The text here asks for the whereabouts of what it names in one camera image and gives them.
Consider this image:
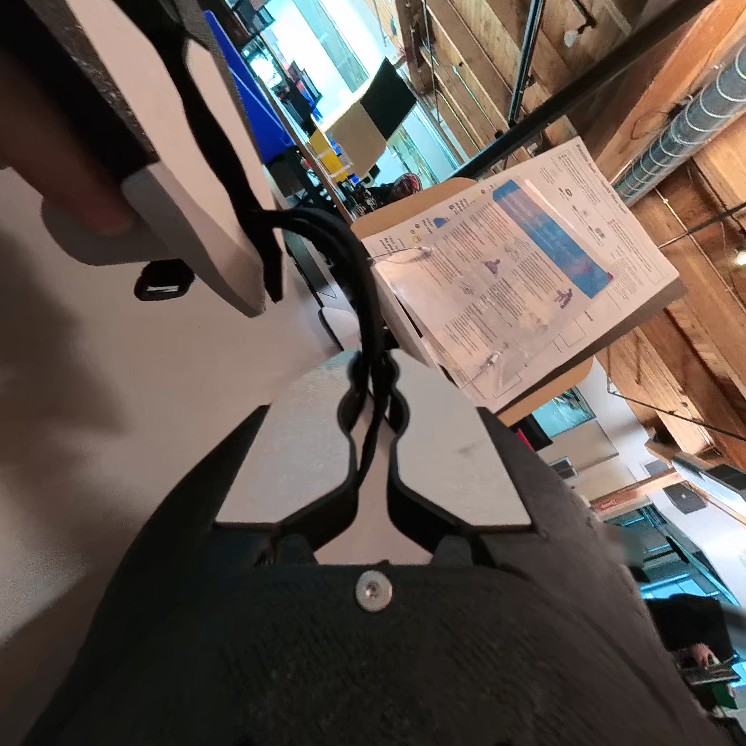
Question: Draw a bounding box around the yellow storage bin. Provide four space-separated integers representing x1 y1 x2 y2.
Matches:
306 126 350 176

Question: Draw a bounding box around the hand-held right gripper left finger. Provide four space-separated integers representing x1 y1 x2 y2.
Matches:
216 350 356 528

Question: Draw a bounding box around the beige chair back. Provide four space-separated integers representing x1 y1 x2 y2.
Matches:
327 99 388 178

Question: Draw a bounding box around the black cable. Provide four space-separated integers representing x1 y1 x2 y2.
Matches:
271 204 411 496

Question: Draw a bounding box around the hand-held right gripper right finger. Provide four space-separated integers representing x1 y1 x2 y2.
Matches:
389 356 535 531

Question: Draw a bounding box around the metal ventilation duct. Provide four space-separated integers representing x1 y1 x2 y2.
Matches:
612 47 746 208

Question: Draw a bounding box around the grey desk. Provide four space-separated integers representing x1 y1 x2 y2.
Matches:
0 0 388 746

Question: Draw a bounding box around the blue plastic bin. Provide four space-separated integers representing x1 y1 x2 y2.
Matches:
204 10 295 166

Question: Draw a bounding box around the black cable plug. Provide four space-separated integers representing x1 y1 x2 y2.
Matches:
133 259 197 303

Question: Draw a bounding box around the wooden document stand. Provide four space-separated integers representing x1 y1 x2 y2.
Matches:
315 175 688 427

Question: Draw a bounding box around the person's left hand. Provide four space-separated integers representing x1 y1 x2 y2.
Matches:
0 47 136 235

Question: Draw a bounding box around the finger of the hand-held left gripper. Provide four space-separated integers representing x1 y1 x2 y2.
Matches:
41 199 176 268
64 0 286 318

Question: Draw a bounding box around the white printed form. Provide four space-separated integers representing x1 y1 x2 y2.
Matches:
356 138 680 404

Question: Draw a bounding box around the printed instruction sheet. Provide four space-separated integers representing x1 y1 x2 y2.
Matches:
373 179 615 381

